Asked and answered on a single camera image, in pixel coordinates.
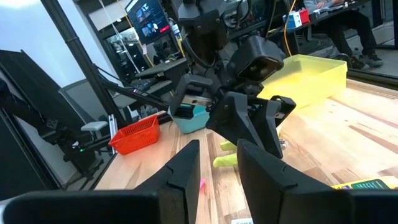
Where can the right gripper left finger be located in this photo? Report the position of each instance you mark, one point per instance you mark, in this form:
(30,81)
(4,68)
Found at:
(174,193)

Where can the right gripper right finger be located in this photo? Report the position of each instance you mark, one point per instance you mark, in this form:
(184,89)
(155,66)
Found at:
(280,199)

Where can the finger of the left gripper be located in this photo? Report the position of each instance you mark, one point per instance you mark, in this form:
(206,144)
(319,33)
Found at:
(236,118)
(186,82)

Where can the pink eraser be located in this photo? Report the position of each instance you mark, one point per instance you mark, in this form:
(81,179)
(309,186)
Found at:
(202,185)

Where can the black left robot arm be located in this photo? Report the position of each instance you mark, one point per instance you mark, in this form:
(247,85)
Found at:
(202,28)

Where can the teal plastic bin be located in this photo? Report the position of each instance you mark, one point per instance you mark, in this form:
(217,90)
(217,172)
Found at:
(192,124)

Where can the red mesh plastic basket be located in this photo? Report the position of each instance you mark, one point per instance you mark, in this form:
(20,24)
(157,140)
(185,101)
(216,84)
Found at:
(136,137)

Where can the yellow translucent plastic bin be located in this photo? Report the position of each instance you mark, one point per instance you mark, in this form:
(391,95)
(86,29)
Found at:
(311,84)

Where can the blue white box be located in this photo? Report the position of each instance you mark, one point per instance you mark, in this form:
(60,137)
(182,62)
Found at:
(293,20)

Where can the red box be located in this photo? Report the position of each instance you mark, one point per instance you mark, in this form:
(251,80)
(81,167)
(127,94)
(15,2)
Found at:
(304,16)

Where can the grey office chair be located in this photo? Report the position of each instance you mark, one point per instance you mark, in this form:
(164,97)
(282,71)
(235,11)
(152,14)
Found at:
(81,99)

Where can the person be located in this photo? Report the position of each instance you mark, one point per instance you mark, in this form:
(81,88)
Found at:
(342,25)

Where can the black equipment stand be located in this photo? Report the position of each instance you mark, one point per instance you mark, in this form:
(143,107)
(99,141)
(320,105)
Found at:
(25,93)

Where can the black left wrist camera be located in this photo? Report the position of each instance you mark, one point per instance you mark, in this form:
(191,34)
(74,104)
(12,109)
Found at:
(258,59)

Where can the wall display screen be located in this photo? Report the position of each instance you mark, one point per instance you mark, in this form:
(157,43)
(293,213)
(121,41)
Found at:
(149,18)

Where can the silver aluminium bracket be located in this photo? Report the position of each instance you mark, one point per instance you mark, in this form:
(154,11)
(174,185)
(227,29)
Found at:
(112,127)

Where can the black metal rig frame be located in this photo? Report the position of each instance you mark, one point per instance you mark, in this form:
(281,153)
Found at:
(81,56)

